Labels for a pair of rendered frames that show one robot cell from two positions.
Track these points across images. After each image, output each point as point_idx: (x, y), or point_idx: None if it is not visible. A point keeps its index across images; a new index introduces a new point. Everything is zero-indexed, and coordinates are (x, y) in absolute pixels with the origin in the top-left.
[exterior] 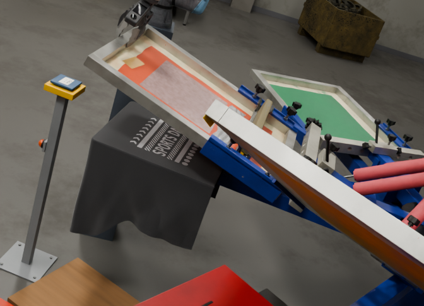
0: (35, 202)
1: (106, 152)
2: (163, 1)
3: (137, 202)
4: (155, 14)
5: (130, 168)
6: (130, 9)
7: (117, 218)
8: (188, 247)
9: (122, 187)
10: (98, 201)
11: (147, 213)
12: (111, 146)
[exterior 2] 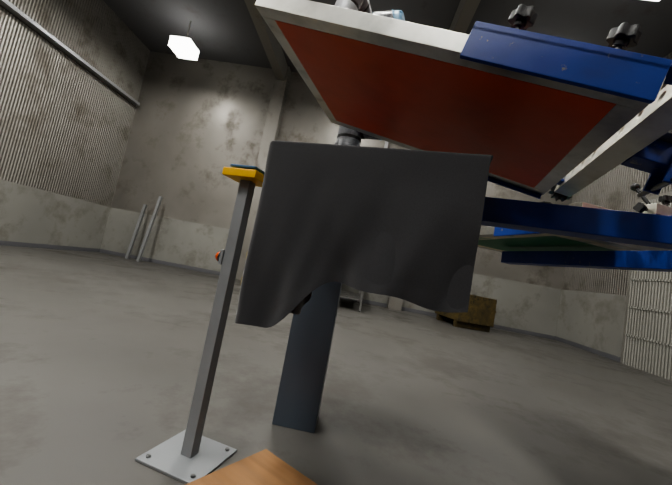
0: (206, 344)
1: (292, 152)
2: (351, 130)
3: (350, 231)
4: (345, 142)
5: (333, 166)
6: None
7: (315, 276)
8: (459, 309)
9: (322, 208)
10: (281, 248)
11: (370, 249)
12: (300, 142)
